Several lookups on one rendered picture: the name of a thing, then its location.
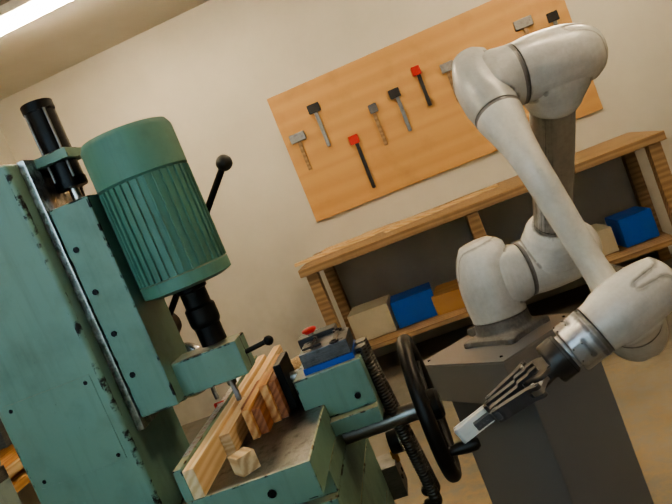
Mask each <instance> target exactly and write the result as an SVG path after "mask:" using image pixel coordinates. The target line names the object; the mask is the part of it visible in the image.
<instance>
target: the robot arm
mask: <svg viewBox="0 0 672 504"><path fill-rule="evenodd" d="M607 59H608V47H607V43H606V40H605V38H604V36H603V34H602V33H601V32H600V31H599V30H598V28H596V27H594V26H590V25H585V24H583V23H565V24H559V25H555V26H551V27H548V28H545V29H541V30H538V31H536V32H533V33H530V34H527V35H525V36H522V37H520V38H518V39H517V40H515V41H513V42H511V43H508V44H506V45H503V46H499V47H496V48H492V49H489V50H486V49H485V48H484V47H469V48H467V49H465V50H463V51H461V52H460V53H459V54H458V55H457V56H456V57H455V58H454V60H453V63H452V79H453V88H454V92H455V95H456V97H457V100H458V102H459V104H460V106H461V107H462V109H463V111H464V113H465V114H466V116H467V117H468V119H469V120H470V121H471V122H472V123H473V124H474V125H475V127H476V128H477V129H478V130H479V132H480V133H481V134H482V135H483V136H484V137H485V138H486V139H487V140H488V141H490V142H491V143H492V145H493V146H494V147H495V148H496V149H497V150H498V151H499V152H500V153H501V154H502V155H503V156H504V157H505V159H506V160H507V161H508V162H509V163H510V165H511V166H512V167H513V169H514V170H515V172H516V173H517V175H518V176H519V177H520V179H521V180H522V182H523V184H524V185H525V187H526V188H527V190H528V191H529V193H530V194H531V196H532V198H533V216H532V217H531V218H530V219H529V220H528V222H527V223H526V225H525V229H524V232H523V234H522V236H521V240H520V241H518V242H516V243H513V244H509V245H505V244H504V242H503V241H502V240H501V239H499V238H497V237H491V236H483V237H480V238H478V239H475V240H473V241H471V242H469V243H467V244H465V245H464V246H462V247H461V248H460V249H459V251H458V255H457V258H456V277H457V282H458V286H459V290H460V293H461V296H462V299H463V302H464V304H465V307H466V309H467V312H468V314H469V316H470V318H471V320H472V322H473V325H474V326H473V327H470V328H469V329H467V332H468V335H469V336H471V337H472V338H471V339H469V340H468V341H466V342H465V343H464V344H463V345H464V348H465V349H469V348H474V347H484V346H495V345H511V344H514V343H516V342H518V341H519V340H520V339H521V338H522V337H524V336H525V335H527V334H528V333H530V332H531V331H533V330H535V329H536V328H538V327H539V326H541V325H542V324H544V323H546V322H548V321H550V319H549V316H548V315H540V316H531V314H530V312H529V310H528V308H527V305H526V303H525V301H526V300H528V299H530V298H531V297H532V296H533V295H536V294H539V293H543V292H547V291H550V290H553V289H556V288H558V287H561V286H563V285H566V284H568V283H570V282H573V281H575V280H577V279H579V278H581V277H583V278H584V280H585V281H586V283H587V285H588V287H589V289H590V291H591V293H590V294H589V295H588V297H587V298H586V300H585V301H584V302H583V304H582V305H581V306H580V307H579V308H578V309H577V310H575V311H573V312H572V313H571V314H570V315H569V316H568V317H566V318H565V319H564V320H563V321H561V322H560V323H559V324H558V325H556V326H555V327H553V331H554V333H555V334H556V336H555V337H553V336H551V337H550V336H549V337H548V338H547V339H545V340H544V341H543V342H542V343H540V344H539V345H538V346H537V347H536V350H537V352H538V353H539V354H540V355H541V356H540V357H538V358H536V359H534V360H533V361H531V362H529V363H526V362H525V361H522V362H520V364H519V365H518V366H517V367H516V369H515V370H514V371H513V372H512V373H511V374H510V375H508V376H507V377H506V378H505V379H504V380H503V381H502V382H501V383H500V384H499V385H498V386H497V387H496V388H495V389H493V390H492V391H491V392H490V393H489V394H488V395H487V396H486V397H485V399H486V400H487V401H485V403H484V405H482V406H481V407H479V408H478V409H477V410H476V411H474V412H473V413H472V414H470V415H469V416H468V417H467V418H465V419H464V420H463V421H461V422H460V423H459V424H457V425H456V426H455V427H454V428H453V430H454V433H455V434H456V435H457V436H458V437H459V438H460V439H461V440H462V442H463V443H464V444H466V443H467V442H468V441H470V440H471V439H472V438H474V437H475V436H476V435H477V434H479V433H480V432H481V431H483V430H484V429H485V428H486V427H488V426H489V425H490V424H492V423H493V422H494V421H499V422H500V423H502V422H504V421H505V420H507V419H509V418H510V417H512V416H513V415H515V414H517V413H518V412H520V411H521V410H523V409H525V408H526V407H528V406H529V405H531V404H533V403H534V402H536V401H538V400H541V399H543V398H545V397H547V395H548V393H547V392H546V391H545V389H546V388H547V387H548V386H549V385H550V384H551V383H552V382H553V381H554V380H555V379H556V378H557V377H559V378H560V379H561V380H562V381H564V382H567V381H569V380H570V379H571V378H573V377H574V376H575V375H576V374H578V373H579V372H580V370H581V368H580V367H581V366H582V365H583V366H584V367H585V368H586V369H588V370H590V369H591V368H593V367H594V366H595V365H597V364H598V363H599V362H601V361H602V360H603V359H604V358H606V357H607V356H608V355H611V354H612V352H614V353H615V354H617V355H618V356H619V357H621V358H623V359H625V360H628V361H633V362H644V361H647V360H648V359H650V358H652V357H654V356H656V355H659V354H660V353H661V352H662V351H663V349H664V348H665V346H666V344H667V341H668V334H669V332H668V325H667V321H666V318H667V315H669V314H670V313H671V312H672V269H671V268H670V267H669V266H668V265H667V264H665V263H663V262H662V261H660V260H657V259H655V258H652V257H647V258H644V259H641V260H638V261H636V262H634V263H632V264H630V265H628V266H626V267H624V268H622V269H621V270H619V271H618V272H616V271H615V270H614V269H613V267H612V266H611V265H610V263H609V262H608V260H607V259H606V257H605V256H604V254H603V253H602V242H601V239H600V237H599V235H598V233H597V232H596V231H595V230H594V228H593V227H592V226H591V225H589V224H588V223H586V222H584V221H583V219H582V217H581V216H580V214H579V212H578V210H577V209H576V207H575V205H574V172H575V135H576V109H577V108H578V107H579V106H580V104H581V103H582V101H583V98H584V96H585V94H586V92H587V90H588V88H589V86H590V84H591V81H592V80H594V79H596V78H597V77H598V76H599V75H600V73H601V72H602V71H603V69H604V68H605V66H606V64H607ZM523 105H524V107H525V108H526V109H527V110H528V112H529V121H528V119H527V116H526V114H525V111H524V108H523Z"/></svg>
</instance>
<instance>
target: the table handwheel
mask: <svg viewBox="0 0 672 504"><path fill-rule="evenodd" d="M397 352H398V356H399V360H400V364H401V368H402V371H403V375H404V378H405V381H406V384H407V387H408V390H409V393H410V396H411V399H412V402H410V403H407V404H404V405H401V406H399V407H398V410H397V412H396V413H397V414H396V416H394V417H391V416H390V415H388V414H386V411H385V412H383V420H382V421H380V422H377V423H374V424H371V425H368V426H365V427H363V428H360V429H357V430H354V431H351V432H348V433H346V434H343V435H342V436H343V439H344V441H345V443H346V444H347V445H349V444H352V443H354V442H357V441H360V440H363V439H366V438H369V437H372V436H374V435H377V434H380V433H383V432H386V431H389V430H391V429H394V428H396V427H398V426H401V425H406V424H408V423H411V422H414V421H417V420H419V421H420V424H421V426H422V429H423V432H424V434H425V437H426V439H427V441H428V444H429V446H430V449H431V451H432V453H433V455H434V458H435V460H436V462H437V464H438V466H439V468H440V470H441V472H442V473H443V475H444V477H445V478H446V479H447V480H448V481H449V482H452V483H456V482H458V481H459V480H460V479H461V476H462V472H461V466H460V462H459V458H458V455H457V456H451V454H450V452H449V450H448V447H450V446H452V445H453V444H454V442H453V438H452V435H451V432H450V430H449V427H448V424H447V421H446V418H445V414H446V412H445V409H444V406H443V403H442V401H441V398H440V395H439V393H438V391H437V390H436V389H434V386H433V383H432V381H431V378H430V376H429V374H428V371H427V369H426V366H425V364H424V362H423V359H422V357H421V355H420V353H419V351H418V349H417V347H416V345H415V343H414V341H413V340H412V338H411V337H410V336H409V335H407V334H402V335H400V336H399V337H398V338H397Z"/></svg>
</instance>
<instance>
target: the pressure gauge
mask: <svg viewBox="0 0 672 504"><path fill-rule="evenodd" d="M385 435H386V439H387V442H388V445H389V448H390V454H391V456H392V459H396V461H397V462H399V461H400V458H399V455H398V453H401V452H405V448H404V447H403V445H402V443H401V440H399V437H398V434H396V431H395V429H391V430H389V431H386V432H385Z"/></svg>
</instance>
